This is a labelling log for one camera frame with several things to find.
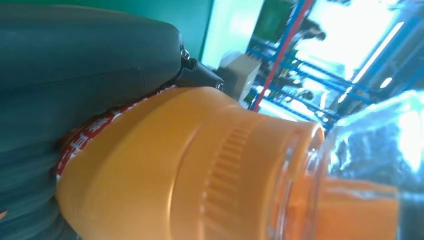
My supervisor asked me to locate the green table mat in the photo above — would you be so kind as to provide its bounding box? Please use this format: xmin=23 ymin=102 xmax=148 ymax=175
xmin=0 ymin=0 xmax=215 ymax=61

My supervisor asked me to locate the brown cardboard box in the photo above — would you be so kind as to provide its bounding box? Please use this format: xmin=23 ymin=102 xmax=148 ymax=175
xmin=228 ymin=53 xmax=263 ymax=102

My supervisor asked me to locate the green plastic crate stack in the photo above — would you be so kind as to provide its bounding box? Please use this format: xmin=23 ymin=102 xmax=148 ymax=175
xmin=255 ymin=0 xmax=297 ymax=44

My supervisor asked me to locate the red barrier pole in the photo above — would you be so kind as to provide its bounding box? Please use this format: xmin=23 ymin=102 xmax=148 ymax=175
xmin=251 ymin=0 xmax=316 ymax=114

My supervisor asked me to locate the blue shelving rack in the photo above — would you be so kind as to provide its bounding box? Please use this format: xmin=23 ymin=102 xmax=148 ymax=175
xmin=246 ymin=0 xmax=424 ymax=130

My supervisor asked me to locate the ceiling strip light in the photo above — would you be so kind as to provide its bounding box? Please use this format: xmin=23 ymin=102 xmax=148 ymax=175
xmin=351 ymin=21 xmax=406 ymax=84

